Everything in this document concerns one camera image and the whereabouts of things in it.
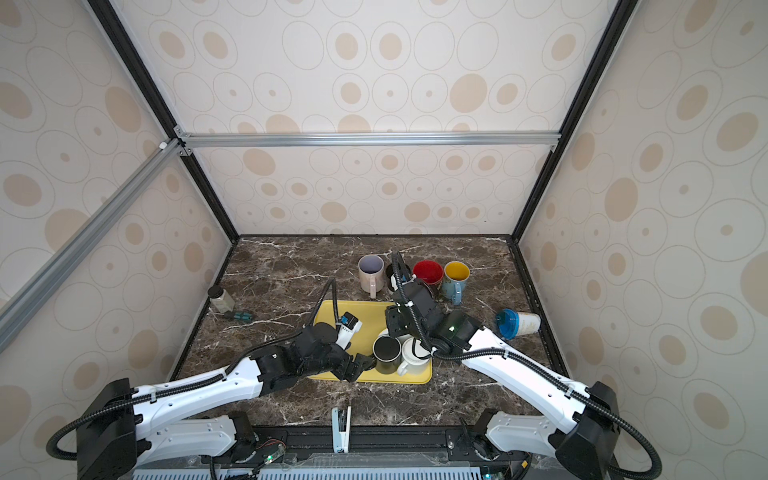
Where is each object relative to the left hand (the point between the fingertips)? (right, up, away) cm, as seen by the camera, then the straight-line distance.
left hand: (369, 354), depth 76 cm
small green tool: (-41, +6, +19) cm, 46 cm away
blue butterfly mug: (+27, +19, +19) cm, 38 cm away
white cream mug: (+12, -4, +4) cm, 13 cm away
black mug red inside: (+5, -1, +4) cm, 6 cm away
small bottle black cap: (-47, +12, +16) cm, 51 cm away
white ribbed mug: (+10, +2, +8) cm, 13 cm away
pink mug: (-1, +21, +24) cm, 32 cm away
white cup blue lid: (+41, +5, +12) cm, 43 cm away
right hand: (+6, +11, 0) cm, 12 cm away
